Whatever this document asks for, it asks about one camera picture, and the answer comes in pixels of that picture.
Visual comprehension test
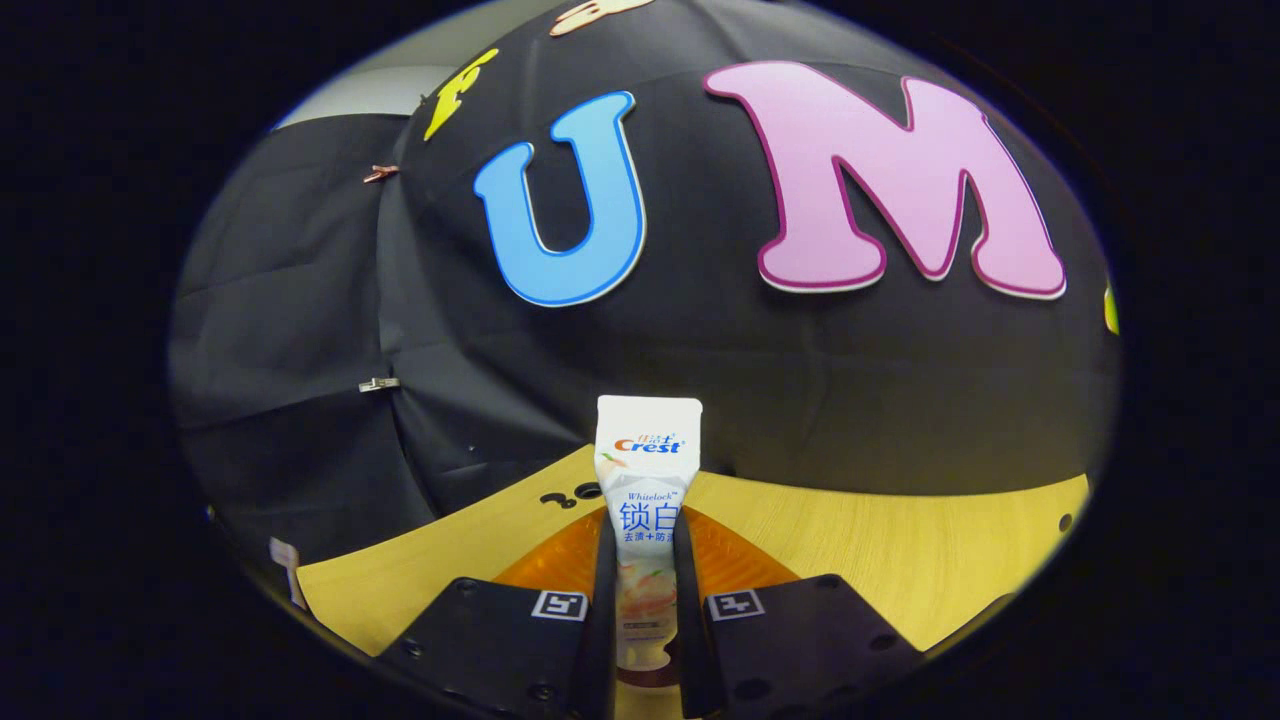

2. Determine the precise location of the light wooden desktop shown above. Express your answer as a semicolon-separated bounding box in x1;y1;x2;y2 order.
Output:
295;443;1091;720

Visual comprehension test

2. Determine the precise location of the black backdrop cloth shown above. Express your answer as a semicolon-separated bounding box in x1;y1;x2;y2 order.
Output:
168;0;1121;566

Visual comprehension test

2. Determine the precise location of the white paper tag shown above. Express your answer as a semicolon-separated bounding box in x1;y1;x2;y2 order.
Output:
268;537;307;611

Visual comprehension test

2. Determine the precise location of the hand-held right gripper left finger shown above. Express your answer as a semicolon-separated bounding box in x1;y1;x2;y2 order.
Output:
375;505;619;720

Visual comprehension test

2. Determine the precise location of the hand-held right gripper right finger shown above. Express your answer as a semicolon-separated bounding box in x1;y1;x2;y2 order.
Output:
675;505;926;720

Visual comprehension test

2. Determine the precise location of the white toothpaste tube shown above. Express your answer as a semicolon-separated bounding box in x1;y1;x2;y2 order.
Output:
594;395;704;673

